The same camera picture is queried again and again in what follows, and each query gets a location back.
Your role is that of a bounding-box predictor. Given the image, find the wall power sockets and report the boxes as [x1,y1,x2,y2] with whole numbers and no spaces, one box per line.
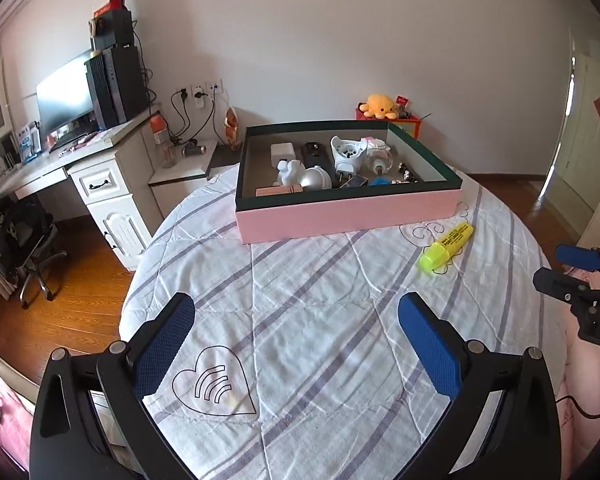
[175,78,224,110]

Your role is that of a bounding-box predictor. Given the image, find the white desk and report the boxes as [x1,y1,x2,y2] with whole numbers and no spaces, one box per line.
[0,110,163,271]

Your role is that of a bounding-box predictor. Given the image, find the blue rectangular case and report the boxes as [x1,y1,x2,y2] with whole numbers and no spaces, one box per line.
[368,177,392,186]

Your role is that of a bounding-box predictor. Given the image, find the rose gold cylinder case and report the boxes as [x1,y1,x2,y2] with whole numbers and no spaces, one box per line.
[256,184,303,197]

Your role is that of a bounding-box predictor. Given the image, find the orange lid water bottle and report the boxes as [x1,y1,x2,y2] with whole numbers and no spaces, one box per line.
[149,113,176,168]

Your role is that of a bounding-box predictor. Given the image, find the black computer tower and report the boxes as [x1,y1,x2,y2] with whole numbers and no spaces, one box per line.
[85,46,149,130]

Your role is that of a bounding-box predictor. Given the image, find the white usb charger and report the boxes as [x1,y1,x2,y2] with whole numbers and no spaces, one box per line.
[270,142,296,169]

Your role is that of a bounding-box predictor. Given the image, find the striped quilted table cloth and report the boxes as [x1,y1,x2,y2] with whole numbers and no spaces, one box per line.
[119,169,567,479]

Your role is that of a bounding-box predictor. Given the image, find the black remote control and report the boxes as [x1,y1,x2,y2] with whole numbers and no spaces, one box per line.
[301,142,330,171]

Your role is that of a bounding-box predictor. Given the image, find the white plug night light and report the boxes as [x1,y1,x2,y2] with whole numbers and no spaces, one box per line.
[330,136,367,179]

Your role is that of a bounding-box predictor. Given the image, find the black office chair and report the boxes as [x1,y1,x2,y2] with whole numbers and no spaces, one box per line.
[0,195,68,309]

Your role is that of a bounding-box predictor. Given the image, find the white astronaut figure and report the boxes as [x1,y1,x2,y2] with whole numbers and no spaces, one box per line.
[277,159,332,191]

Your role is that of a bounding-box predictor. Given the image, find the white side cabinet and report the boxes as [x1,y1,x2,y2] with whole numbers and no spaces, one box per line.
[148,140,218,217]

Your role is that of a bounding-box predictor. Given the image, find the white door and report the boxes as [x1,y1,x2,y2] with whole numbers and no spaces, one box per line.
[540,32,600,234]

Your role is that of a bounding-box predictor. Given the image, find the yellow octopus plush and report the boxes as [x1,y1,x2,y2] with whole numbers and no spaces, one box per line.
[358,93,399,120]

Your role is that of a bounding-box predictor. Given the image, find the pink storage box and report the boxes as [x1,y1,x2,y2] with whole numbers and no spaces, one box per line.
[235,120,463,244]

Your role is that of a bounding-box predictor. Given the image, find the black computer monitor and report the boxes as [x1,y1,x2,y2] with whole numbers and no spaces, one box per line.
[35,51,93,136]

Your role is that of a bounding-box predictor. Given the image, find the yellow highlighter marker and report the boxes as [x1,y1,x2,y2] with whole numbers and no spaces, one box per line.
[418,221,475,272]

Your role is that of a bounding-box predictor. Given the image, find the red toy crate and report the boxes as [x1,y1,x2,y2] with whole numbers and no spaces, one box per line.
[355,102,424,140]

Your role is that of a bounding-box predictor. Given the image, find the small black hair dryer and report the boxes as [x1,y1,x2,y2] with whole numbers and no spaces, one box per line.
[182,143,208,157]

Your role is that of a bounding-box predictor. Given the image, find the snack bag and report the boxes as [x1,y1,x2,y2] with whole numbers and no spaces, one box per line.
[224,106,242,152]

